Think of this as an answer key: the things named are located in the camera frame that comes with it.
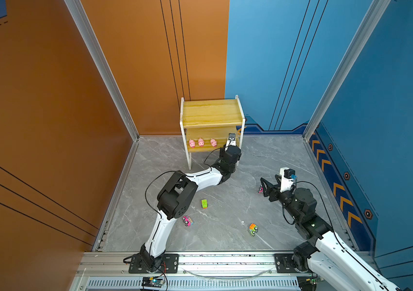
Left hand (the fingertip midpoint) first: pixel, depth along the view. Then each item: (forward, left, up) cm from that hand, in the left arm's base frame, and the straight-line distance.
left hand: (232, 141), depth 94 cm
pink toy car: (-36, +21, -15) cm, 45 cm away
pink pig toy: (-2, +21, 0) cm, 21 cm away
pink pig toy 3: (-1, +10, 0) cm, 10 cm away
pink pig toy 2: (-2, +16, +1) cm, 16 cm away
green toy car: (-27, +14, -16) cm, 35 cm away
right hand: (-24, -13, +3) cm, 27 cm away
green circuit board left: (-59, +33, -19) cm, 70 cm away
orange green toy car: (-39, -9, -15) cm, 43 cm away
